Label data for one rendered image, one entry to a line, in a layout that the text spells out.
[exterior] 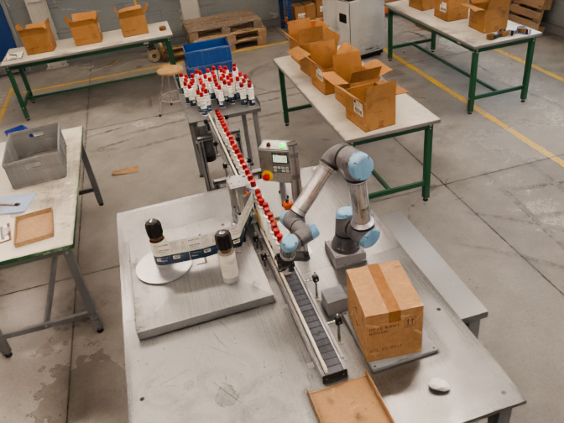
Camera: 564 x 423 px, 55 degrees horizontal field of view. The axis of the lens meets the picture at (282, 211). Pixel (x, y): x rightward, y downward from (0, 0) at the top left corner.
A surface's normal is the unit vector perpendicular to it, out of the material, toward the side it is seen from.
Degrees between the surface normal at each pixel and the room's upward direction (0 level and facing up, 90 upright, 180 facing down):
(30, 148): 90
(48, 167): 90
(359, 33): 90
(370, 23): 90
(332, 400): 0
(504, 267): 0
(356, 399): 0
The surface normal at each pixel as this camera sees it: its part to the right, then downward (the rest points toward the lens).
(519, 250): -0.11, -0.83
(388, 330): 0.16, 0.54
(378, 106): 0.36, 0.51
